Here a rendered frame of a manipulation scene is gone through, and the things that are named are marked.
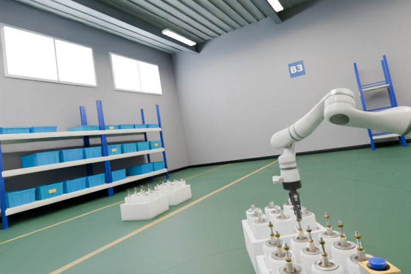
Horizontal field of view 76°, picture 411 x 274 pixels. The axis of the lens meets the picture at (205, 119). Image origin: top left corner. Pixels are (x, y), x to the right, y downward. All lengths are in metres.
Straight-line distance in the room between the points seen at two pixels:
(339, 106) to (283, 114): 6.68
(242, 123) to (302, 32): 3.00
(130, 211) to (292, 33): 6.27
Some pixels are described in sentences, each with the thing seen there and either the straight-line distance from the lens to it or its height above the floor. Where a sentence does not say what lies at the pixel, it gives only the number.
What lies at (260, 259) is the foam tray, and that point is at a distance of 1.30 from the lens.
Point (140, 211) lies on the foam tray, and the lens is 3.13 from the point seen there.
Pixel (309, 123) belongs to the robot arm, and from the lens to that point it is 1.04.
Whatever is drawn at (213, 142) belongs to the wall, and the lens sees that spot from 8.42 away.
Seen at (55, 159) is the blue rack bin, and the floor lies 0.86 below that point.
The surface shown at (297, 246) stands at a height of 0.24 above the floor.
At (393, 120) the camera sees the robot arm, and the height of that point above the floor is 0.68.
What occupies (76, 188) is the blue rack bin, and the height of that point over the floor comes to 0.31.
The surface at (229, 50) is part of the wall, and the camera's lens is 8.40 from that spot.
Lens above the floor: 0.70
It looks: 5 degrees up
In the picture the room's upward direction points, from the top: 9 degrees counter-clockwise
